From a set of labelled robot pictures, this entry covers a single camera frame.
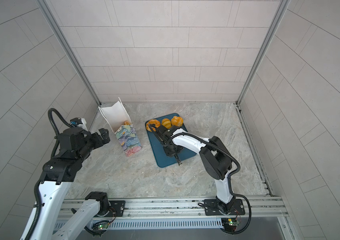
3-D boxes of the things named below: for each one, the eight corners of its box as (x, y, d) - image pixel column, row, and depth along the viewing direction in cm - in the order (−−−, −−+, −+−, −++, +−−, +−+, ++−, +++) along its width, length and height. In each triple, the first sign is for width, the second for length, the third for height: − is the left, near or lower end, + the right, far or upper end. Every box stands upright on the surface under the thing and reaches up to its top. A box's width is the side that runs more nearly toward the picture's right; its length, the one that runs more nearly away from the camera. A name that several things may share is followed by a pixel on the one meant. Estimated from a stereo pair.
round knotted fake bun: (170, 124, 106) (169, 120, 102) (175, 118, 110) (175, 114, 106) (178, 129, 103) (178, 125, 100) (183, 123, 107) (183, 119, 103)
